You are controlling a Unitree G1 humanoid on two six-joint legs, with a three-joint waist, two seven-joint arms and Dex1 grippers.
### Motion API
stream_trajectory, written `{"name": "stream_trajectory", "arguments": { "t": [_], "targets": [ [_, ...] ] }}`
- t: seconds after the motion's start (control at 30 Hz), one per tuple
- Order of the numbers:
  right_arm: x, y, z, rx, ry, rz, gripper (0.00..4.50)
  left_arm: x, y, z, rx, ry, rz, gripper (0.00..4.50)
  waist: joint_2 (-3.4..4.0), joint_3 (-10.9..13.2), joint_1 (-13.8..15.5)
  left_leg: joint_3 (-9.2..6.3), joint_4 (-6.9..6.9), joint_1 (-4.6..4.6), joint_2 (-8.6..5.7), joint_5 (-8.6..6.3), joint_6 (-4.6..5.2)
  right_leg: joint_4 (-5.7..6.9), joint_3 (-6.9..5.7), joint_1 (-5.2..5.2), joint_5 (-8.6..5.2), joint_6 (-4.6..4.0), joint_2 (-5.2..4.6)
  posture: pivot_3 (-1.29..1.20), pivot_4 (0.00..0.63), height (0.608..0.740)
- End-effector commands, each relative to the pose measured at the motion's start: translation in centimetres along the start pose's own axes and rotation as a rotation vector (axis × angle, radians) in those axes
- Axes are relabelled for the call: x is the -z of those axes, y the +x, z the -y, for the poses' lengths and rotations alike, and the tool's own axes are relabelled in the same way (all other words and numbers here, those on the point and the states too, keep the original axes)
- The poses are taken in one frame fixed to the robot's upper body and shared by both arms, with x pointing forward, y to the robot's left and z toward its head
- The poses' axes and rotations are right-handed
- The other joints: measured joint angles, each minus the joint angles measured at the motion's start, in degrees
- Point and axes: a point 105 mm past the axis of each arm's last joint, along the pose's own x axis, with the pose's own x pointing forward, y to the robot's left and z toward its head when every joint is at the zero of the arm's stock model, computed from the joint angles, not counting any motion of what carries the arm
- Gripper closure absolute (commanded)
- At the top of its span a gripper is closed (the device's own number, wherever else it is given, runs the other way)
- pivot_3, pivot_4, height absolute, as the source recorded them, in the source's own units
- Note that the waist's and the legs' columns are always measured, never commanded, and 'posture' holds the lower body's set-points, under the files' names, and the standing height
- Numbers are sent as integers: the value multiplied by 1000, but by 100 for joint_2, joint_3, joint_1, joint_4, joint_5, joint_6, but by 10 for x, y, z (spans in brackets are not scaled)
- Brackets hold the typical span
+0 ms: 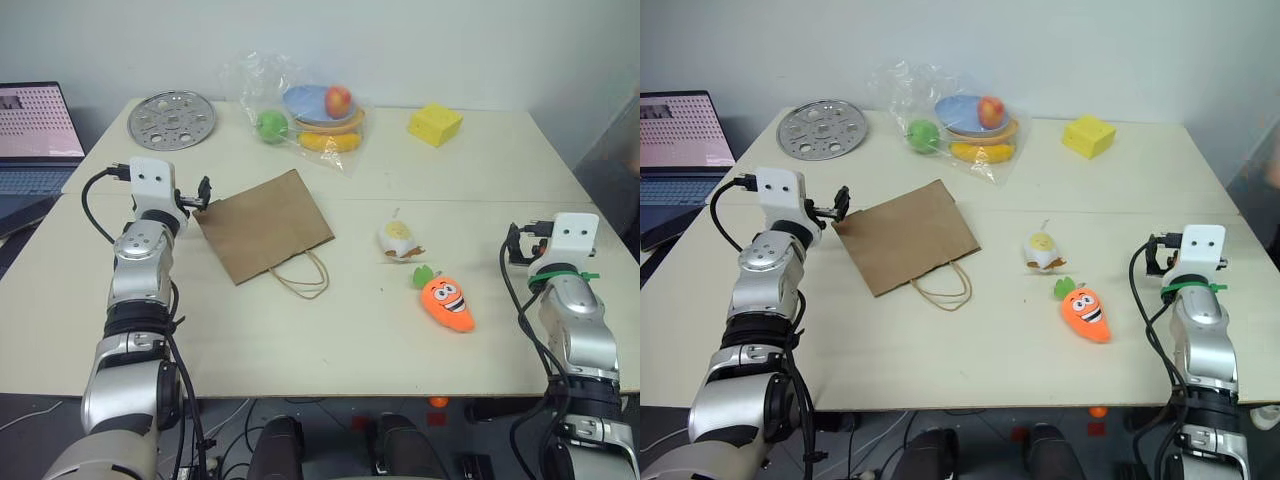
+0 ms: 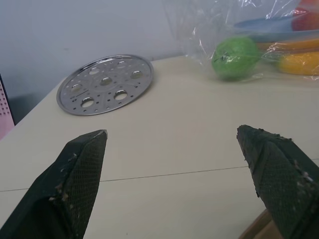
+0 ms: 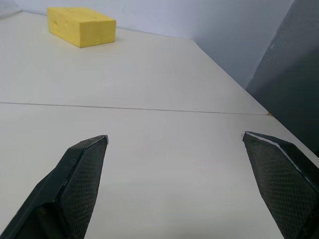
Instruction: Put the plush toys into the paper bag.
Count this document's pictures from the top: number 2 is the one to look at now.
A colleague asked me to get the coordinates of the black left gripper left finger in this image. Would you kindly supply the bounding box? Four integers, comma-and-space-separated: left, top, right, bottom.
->
0, 129, 108, 239

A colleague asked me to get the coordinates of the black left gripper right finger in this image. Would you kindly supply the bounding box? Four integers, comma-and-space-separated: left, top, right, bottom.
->
236, 124, 319, 239

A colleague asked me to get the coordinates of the clear plastic bag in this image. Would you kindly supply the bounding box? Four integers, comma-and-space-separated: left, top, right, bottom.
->
163, 0, 319, 83

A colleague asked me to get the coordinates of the brown wooden board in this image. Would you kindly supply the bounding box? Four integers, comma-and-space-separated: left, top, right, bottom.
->
238, 209, 285, 239

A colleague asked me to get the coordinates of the blue plastic plate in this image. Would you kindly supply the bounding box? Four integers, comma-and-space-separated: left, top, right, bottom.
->
233, 16, 319, 43

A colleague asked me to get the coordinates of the yellow toy fruit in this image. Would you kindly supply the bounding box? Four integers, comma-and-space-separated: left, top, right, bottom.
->
278, 51, 319, 76

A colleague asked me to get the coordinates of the pink perforated panel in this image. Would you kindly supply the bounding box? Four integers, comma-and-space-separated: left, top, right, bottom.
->
0, 79, 15, 141

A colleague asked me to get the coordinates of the red toy fruit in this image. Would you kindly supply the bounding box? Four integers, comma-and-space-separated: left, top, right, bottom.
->
291, 6, 319, 32

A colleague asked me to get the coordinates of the round perforated steel steamer plate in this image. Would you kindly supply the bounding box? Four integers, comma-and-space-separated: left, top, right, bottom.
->
56, 54, 154, 116

